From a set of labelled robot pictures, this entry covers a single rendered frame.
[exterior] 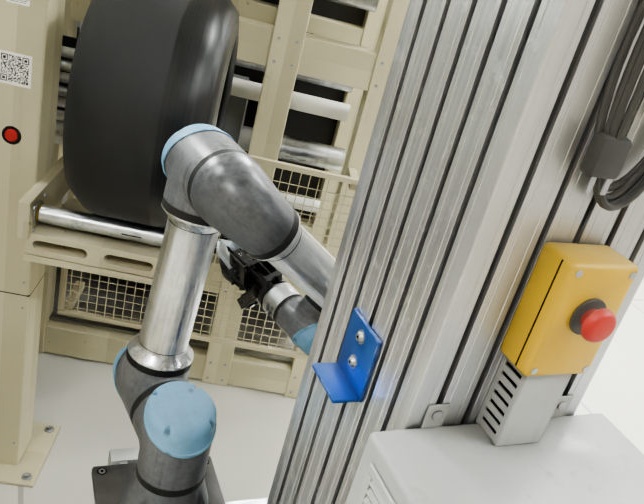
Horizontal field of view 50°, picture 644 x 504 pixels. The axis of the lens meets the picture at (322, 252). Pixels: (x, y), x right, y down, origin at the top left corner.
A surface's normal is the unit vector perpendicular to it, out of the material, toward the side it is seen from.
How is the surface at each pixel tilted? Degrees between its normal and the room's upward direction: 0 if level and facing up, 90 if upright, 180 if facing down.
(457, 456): 0
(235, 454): 0
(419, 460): 0
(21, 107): 90
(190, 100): 70
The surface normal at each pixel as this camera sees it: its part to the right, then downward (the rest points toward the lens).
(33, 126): 0.03, 0.44
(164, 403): 0.30, -0.80
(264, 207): 0.47, -0.03
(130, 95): 0.10, 0.17
